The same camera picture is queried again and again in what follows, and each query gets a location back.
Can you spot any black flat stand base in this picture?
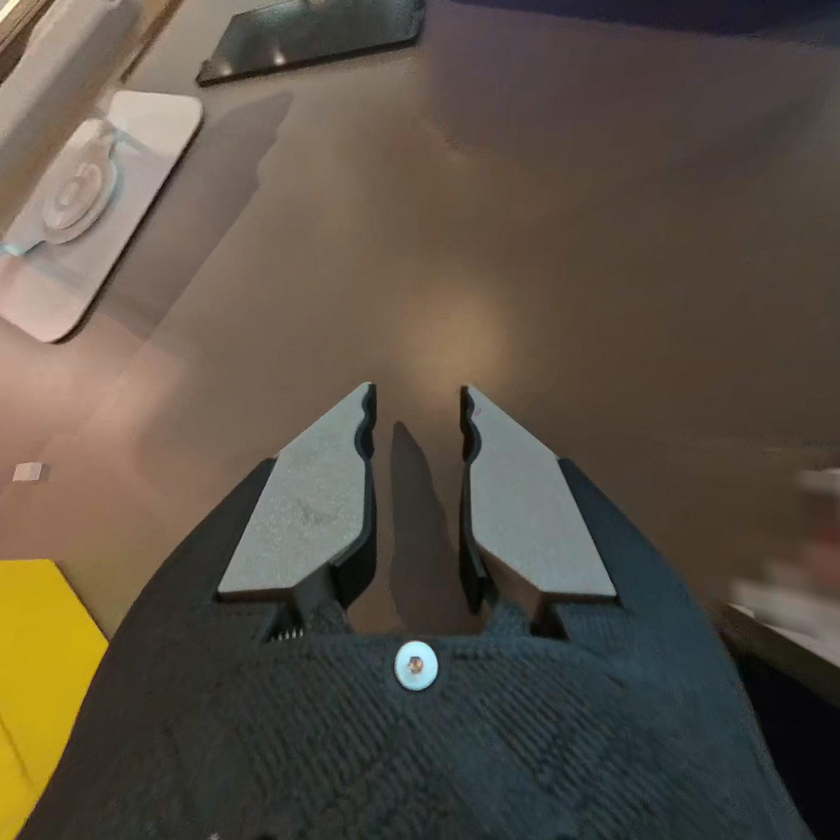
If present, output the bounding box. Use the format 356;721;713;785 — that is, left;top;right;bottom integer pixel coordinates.
196;0;426;88

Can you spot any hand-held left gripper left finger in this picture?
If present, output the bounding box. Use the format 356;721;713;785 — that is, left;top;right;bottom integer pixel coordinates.
217;382;378;608

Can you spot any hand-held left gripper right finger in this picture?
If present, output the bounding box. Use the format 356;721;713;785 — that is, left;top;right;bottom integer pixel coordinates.
459;385;619;614

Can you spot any yellow sheet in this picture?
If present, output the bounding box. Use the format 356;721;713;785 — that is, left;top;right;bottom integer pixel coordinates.
0;559;110;823

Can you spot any blurred white box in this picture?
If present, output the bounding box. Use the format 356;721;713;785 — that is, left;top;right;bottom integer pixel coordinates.
728;467;840;657

